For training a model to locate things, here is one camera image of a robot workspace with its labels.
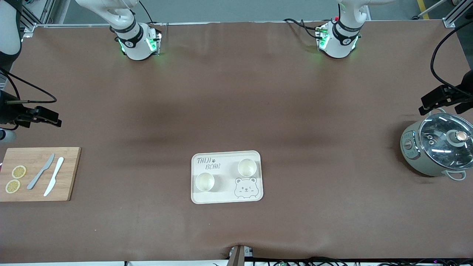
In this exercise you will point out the glass pot lid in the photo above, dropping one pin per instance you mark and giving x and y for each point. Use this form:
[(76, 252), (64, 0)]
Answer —
[(439, 144)]

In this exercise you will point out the aluminium camera mount post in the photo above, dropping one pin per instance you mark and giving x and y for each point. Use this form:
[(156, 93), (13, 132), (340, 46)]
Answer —
[(238, 256)]

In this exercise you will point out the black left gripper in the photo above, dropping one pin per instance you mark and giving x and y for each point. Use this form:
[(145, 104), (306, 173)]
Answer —
[(466, 88)]

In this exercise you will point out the white paper cup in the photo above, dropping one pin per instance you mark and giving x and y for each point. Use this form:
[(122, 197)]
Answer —
[(204, 181), (247, 167)]

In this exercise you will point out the aluminium frame profile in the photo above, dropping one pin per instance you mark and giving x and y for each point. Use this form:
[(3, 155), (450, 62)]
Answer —
[(456, 16), (31, 16)]

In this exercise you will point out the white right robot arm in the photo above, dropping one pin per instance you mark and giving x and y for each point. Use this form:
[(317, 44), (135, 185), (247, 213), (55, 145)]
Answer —
[(133, 41)]

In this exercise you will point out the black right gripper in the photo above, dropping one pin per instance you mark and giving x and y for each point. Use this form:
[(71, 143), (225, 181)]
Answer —
[(7, 112)]

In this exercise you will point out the cream tray with bear print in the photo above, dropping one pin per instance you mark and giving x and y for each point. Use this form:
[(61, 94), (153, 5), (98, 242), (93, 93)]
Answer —
[(225, 194)]

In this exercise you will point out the grey pot with glass lid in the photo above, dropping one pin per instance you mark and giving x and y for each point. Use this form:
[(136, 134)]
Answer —
[(413, 157)]

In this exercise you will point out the lemon slice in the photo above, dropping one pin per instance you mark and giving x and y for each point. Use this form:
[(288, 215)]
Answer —
[(19, 171), (13, 186)]

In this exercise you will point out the white plastic knife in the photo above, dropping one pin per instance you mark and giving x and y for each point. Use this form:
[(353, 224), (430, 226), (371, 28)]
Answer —
[(54, 176)]

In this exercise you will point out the bamboo cutting board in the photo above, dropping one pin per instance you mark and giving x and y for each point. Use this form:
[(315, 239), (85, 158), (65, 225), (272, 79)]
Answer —
[(70, 173)]

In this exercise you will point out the grey plastic knife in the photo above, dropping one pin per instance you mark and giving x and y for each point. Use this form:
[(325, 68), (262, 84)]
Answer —
[(38, 173)]

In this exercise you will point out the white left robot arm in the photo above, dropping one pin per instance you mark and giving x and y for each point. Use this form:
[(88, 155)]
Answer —
[(340, 41)]

